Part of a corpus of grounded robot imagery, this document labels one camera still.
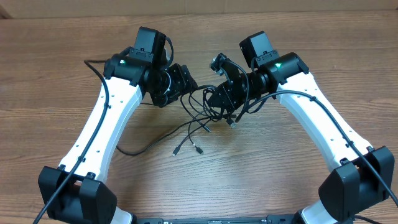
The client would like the thin black USB-C cable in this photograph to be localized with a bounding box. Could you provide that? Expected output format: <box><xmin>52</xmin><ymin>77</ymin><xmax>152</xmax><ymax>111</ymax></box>
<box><xmin>115</xmin><ymin>93</ymin><xmax>224</xmax><ymax>157</ymax></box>

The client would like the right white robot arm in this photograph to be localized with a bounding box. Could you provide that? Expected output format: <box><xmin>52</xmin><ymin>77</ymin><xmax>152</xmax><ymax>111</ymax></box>
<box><xmin>207</xmin><ymin>31</ymin><xmax>396</xmax><ymax>223</ymax></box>

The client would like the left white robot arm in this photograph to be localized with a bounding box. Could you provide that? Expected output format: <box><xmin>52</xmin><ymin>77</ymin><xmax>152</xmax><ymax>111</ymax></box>
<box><xmin>38</xmin><ymin>27</ymin><xmax>197</xmax><ymax>223</ymax></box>

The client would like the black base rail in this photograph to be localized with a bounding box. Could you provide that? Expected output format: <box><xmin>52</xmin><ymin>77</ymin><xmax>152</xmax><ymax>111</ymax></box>
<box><xmin>132</xmin><ymin>214</ymin><xmax>300</xmax><ymax>224</ymax></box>

